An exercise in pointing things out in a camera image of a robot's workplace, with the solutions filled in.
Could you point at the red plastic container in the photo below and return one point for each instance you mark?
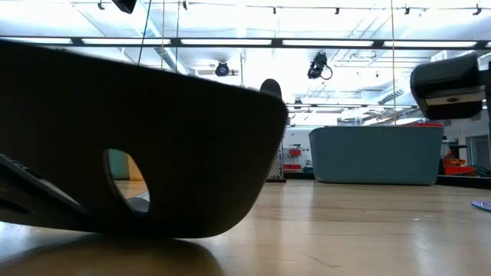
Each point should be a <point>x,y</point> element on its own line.
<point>426,125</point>

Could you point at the round black ceiling camera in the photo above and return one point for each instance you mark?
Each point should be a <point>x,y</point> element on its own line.
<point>222,69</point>

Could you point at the orange crate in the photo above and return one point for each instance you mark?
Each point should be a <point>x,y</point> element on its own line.
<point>454,161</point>

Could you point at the red storage box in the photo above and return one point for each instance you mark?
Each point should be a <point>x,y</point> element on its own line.
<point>292,166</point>
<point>294,152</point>

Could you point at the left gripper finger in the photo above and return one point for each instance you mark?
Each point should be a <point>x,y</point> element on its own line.
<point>124,5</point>

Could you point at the black table frame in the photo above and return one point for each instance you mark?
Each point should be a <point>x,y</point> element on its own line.
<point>460,181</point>

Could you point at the orange plastic bin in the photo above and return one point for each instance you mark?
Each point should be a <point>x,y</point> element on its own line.
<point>136,170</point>

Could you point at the red crate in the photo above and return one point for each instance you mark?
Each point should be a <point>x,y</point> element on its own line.
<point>458,170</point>

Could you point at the green plastic bin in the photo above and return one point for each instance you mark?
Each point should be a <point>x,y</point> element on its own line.
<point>118,165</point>

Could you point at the black overhead camera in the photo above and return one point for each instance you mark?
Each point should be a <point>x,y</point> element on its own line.
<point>316,67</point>

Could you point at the blue-grey plastic bin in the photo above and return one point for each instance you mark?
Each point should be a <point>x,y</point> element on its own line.
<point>376,153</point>

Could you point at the black overhead frame bar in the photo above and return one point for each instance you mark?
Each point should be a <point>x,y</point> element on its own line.
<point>276,43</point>

